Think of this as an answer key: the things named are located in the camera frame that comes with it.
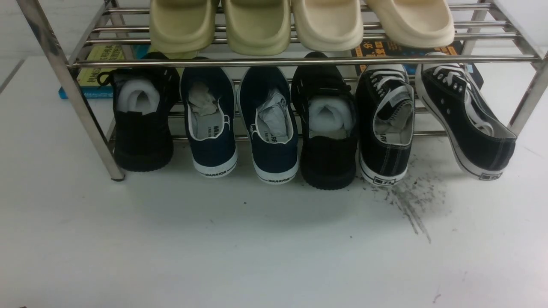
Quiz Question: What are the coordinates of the black white canvas sneaker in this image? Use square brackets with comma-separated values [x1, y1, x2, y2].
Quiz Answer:
[354, 64, 416, 187]
[415, 63, 517, 181]

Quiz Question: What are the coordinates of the stainless steel shoe rack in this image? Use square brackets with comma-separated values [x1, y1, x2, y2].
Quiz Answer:
[17, 0, 547, 182]

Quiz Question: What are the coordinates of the navy canvas shoe right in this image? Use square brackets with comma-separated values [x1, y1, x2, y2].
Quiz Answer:
[237, 66, 299, 185]

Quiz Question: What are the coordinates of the navy canvas shoe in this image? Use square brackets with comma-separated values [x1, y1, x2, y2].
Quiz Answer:
[180, 67, 238, 178]
[237, 66, 299, 185]

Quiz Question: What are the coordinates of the black knit sneaker right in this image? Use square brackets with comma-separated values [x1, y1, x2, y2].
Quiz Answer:
[290, 64, 358, 190]

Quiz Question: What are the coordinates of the black knit sneaker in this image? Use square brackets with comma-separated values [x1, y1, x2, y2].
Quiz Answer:
[290, 64, 358, 190]
[97, 66, 180, 172]

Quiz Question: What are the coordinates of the navy canvas shoe left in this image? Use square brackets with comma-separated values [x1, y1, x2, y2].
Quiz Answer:
[180, 67, 238, 178]

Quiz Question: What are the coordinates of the olive green slipper right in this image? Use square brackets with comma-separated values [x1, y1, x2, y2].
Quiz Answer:
[221, 0, 291, 56]

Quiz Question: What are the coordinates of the olive green slipper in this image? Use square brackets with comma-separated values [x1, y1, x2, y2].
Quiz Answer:
[149, 0, 219, 54]
[221, 0, 291, 56]

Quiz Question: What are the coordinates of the beige slipper left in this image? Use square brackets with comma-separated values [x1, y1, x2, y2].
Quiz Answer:
[290, 0, 363, 51]

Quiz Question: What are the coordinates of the beige slipper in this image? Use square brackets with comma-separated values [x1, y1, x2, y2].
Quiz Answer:
[366, 0, 456, 48]
[290, 0, 363, 51]

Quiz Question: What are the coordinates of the black knit sneaker left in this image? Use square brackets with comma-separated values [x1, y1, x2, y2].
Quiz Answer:
[97, 66, 180, 172]

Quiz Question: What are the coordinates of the black orange book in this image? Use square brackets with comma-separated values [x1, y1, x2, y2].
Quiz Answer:
[351, 40, 484, 89]

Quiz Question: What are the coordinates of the olive green slipper left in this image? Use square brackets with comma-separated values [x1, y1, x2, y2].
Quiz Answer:
[149, 0, 219, 54]

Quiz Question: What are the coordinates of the beige slipper right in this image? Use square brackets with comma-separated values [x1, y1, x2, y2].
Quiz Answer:
[366, 0, 456, 48]

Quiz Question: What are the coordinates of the yellow blue book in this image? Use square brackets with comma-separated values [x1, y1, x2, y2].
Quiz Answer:
[58, 44, 150, 100]

